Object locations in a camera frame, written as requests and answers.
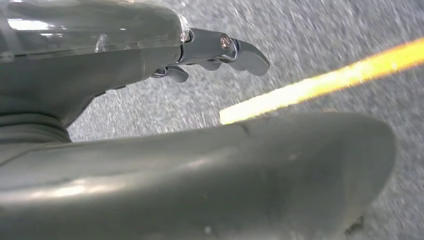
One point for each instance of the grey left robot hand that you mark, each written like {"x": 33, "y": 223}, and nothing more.
{"x": 82, "y": 66}

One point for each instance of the yellow floor tape square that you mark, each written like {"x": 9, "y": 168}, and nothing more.
{"x": 331, "y": 82}

